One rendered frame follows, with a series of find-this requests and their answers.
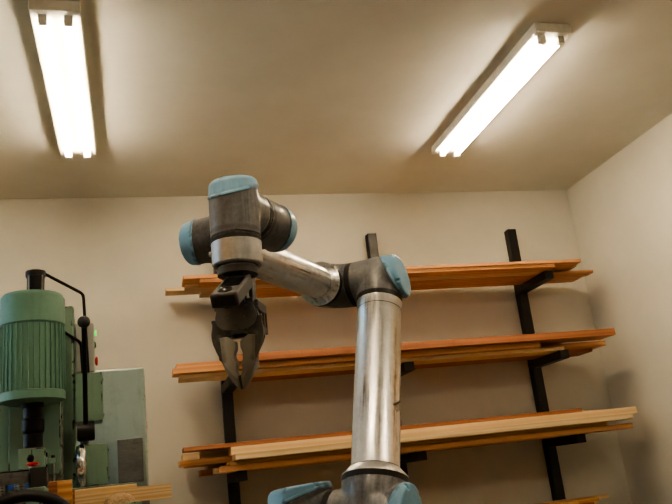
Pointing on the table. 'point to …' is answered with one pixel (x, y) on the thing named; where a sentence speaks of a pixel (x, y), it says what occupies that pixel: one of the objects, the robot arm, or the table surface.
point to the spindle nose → (32, 424)
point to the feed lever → (85, 389)
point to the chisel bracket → (34, 456)
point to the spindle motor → (32, 347)
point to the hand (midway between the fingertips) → (240, 381)
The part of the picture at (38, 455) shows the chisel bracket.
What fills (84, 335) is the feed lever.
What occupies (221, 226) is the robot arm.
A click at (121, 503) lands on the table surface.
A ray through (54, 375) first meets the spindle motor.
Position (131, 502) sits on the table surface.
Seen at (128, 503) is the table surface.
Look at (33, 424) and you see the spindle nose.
